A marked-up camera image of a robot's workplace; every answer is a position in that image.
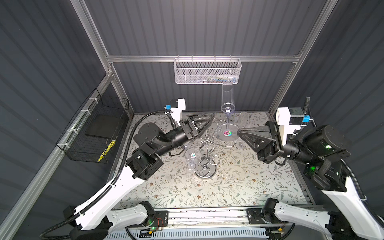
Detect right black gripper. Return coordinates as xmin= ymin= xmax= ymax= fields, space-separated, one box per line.
xmin=236 ymin=121 xmax=312 ymax=166

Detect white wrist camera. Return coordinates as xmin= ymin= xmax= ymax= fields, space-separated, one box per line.
xmin=165 ymin=99 xmax=186 ymax=126
xmin=276 ymin=107 xmax=311 ymax=146

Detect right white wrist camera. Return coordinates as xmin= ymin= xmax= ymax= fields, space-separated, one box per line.
xmin=276 ymin=107 xmax=311 ymax=146

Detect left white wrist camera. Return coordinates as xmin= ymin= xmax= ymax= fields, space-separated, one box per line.
xmin=165 ymin=99 xmax=186 ymax=126

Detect floral table mat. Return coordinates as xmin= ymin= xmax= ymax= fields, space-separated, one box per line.
xmin=115 ymin=113 xmax=310 ymax=209

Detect black corrugated cable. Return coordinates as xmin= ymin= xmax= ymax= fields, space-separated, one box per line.
xmin=38 ymin=110 xmax=178 ymax=240
xmin=302 ymin=96 xmax=384 ymax=229

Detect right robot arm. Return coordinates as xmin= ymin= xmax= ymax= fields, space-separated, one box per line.
xmin=238 ymin=121 xmax=384 ymax=240

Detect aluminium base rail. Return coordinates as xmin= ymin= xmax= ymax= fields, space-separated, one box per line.
xmin=83 ymin=205 xmax=328 ymax=232

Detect glass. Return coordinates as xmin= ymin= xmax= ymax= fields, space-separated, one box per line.
xmin=185 ymin=148 xmax=202 ymax=171
xmin=215 ymin=82 xmax=239 ymax=142
xmin=246 ymin=119 xmax=256 ymax=127

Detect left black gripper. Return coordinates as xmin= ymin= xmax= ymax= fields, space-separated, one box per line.
xmin=153 ymin=112 xmax=210 ymax=160

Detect left black corrugated cable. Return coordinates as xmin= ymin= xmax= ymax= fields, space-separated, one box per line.
xmin=38 ymin=110 xmax=178 ymax=240

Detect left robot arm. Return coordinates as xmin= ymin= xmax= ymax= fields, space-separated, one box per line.
xmin=68 ymin=114 xmax=215 ymax=240

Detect white wire mesh basket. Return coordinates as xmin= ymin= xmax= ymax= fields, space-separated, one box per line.
xmin=173 ymin=57 xmax=242 ymax=85

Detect right black corrugated cable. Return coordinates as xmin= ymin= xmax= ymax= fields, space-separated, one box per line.
xmin=302 ymin=96 xmax=384 ymax=229

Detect black pad in basket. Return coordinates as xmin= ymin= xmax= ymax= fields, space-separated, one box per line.
xmin=86 ymin=115 xmax=120 ymax=139

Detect black wire mesh basket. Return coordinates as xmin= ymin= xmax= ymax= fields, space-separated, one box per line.
xmin=57 ymin=90 xmax=130 ymax=164

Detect chrome wine glass rack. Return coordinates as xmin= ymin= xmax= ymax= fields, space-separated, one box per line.
xmin=184 ymin=120 xmax=230 ymax=180

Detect items in white basket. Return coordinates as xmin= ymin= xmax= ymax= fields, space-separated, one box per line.
xmin=195 ymin=75 xmax=238 ymax=84

